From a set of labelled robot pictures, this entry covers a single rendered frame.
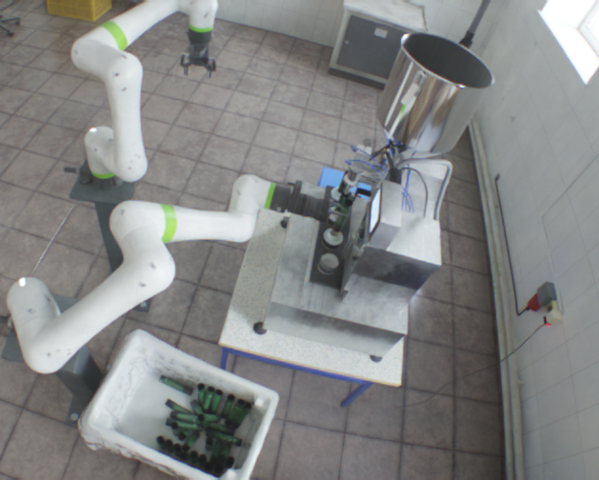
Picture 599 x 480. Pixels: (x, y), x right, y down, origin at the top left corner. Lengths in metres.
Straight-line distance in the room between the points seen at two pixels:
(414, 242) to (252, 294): 0.75
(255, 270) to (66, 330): 0.90
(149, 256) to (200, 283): 1.56
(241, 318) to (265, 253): 0.33
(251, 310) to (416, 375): 1.31
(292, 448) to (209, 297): 0.98
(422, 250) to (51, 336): 1.07
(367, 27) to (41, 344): 3.76
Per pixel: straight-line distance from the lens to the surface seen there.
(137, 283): 1.11
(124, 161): 1.61
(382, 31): 4.27
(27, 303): 1.34
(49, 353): 1.27
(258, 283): 1.79
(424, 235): 1.34
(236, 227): 1.43
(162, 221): 1.23
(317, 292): 1.50
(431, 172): 1.61
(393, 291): 1.43
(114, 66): 1.39
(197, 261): 2.72
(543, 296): 2.75
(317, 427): 2.41
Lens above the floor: 2.29
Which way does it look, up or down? 51 degrees down
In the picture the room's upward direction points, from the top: 20 degrees clockwise
